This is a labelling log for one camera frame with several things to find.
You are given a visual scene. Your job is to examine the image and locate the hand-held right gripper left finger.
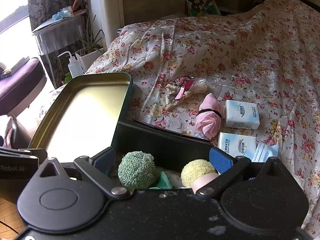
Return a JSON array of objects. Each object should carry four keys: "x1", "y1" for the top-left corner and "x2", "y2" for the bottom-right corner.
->
[{"x1": 37, "y1": 147, "x2": 134, "y2": 199}]

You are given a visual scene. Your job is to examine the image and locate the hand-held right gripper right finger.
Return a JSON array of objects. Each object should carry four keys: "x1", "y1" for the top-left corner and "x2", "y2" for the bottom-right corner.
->
[{"x1": 192, "y1": 147, "x2": 288, "y2": 198}]

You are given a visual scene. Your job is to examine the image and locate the white tissue pack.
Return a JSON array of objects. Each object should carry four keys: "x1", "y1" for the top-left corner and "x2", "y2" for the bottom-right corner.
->
[
  {"x1": 217, "y1": 131, "x2": 257, "y2": 162},
  {"x1": 223, "y1": 99, "x2": 260, "y2": 130}
]

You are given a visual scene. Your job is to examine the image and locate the brown tape roll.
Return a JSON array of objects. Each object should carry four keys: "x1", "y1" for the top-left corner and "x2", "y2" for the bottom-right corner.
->
[{"x1": 191, "y1": 173, "x2": 220, "y2": 189}]

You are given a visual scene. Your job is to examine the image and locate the yellow knitted scrubber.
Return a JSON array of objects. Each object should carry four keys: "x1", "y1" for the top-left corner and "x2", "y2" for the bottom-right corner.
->
[{"x1": 180, "y1": 159, "x2": 218, "y2": 188}]

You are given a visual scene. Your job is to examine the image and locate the green knitted scrubber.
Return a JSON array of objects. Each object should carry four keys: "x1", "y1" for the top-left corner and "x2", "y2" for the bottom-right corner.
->
[{"x1": 117, "y1": 151, "x2": 163, "y2": 189}]

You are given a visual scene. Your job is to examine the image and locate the pink cloth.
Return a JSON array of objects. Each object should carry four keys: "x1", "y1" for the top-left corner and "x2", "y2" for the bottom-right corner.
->
[{"x1": 195, "y1": 93, "x2": 224, "y2": 140}]

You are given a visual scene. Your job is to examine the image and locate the blue face mask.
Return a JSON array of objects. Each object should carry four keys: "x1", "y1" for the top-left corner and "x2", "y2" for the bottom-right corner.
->
[{"x1": 251, "y1": 142, "x2": 280, "y2": 163}]

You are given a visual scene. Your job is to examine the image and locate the black hair tie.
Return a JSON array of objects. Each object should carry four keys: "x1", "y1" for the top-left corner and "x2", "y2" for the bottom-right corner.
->
[{"x1": 199, "y1": 108, "x2": 223, "y2": 118}]

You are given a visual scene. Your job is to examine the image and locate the gold metal tin tray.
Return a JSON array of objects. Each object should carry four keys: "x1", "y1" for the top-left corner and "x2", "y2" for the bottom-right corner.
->
[{"x1": 27, "y1": 72, "x2": 133, "y2": 165}]

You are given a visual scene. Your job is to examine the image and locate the black storage box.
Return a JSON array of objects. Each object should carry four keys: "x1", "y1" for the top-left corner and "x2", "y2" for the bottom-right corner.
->
[{"x1": 111, "y1": 120, "x2": 298, "y2": 189}]

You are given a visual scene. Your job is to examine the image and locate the black stool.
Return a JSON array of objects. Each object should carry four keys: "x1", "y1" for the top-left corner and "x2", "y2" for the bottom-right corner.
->
[{"x1": 10, "y1": 119, "x2": 33, "y2": 148}]

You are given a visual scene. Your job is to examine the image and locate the pink towel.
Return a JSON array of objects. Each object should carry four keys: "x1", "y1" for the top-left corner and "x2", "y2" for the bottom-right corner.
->
[{"x1": 4, "y1": 117, "x2": 16, "y2": 147}]

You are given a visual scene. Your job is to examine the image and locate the purple chair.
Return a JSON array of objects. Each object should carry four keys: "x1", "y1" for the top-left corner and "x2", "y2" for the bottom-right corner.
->
[{"x1": 0, "y1": 57, "x2": 48, "y2": 115}]

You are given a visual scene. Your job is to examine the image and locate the white wash bottle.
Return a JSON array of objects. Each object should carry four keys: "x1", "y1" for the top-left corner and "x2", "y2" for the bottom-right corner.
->
[{"x1": 57, "y1": 51, "x2": 84, "y2": 79}]

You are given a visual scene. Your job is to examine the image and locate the dark book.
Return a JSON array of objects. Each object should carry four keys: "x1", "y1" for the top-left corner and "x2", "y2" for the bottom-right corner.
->
[{"x1": 0, "y1": 56, "x2": 30, "y2": 80}]

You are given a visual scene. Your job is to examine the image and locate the floral bedspread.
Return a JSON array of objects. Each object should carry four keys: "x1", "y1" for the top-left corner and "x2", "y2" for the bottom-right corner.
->
[{"x1": 37, "y1": 0, "x2": 320, "y2": 238}]

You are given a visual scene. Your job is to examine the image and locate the potted plant in white pot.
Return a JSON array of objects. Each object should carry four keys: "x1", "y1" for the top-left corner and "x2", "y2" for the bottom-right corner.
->
[{"x1": 75, "y1": 15, "x2": 105, "y2": 70}]

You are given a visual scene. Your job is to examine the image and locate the side table with grey cover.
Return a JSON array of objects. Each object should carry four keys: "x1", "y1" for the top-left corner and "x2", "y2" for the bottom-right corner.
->
[{"x1": 31, "y1": 9, "x2": 88, "y2": 89}]

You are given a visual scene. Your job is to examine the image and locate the crumpled blue mask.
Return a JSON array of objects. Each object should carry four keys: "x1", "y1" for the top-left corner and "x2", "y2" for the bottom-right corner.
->
[{"x1": 52, "y1": 7, "x2": 73, "y2": 20}]

